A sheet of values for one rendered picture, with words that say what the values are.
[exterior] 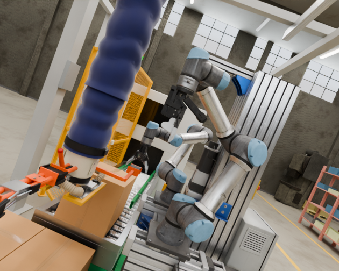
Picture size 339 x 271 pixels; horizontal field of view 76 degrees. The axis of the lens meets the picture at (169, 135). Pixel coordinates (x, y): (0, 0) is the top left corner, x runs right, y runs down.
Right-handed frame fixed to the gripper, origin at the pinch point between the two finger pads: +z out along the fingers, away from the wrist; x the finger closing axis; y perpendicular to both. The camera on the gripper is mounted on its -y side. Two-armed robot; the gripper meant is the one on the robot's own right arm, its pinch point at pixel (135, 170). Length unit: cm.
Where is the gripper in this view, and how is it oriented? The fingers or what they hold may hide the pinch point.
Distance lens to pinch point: 152.8
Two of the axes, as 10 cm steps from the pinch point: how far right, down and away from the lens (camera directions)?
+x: 9.3, 3.8, -0.3
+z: -3.7, 9.2, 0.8
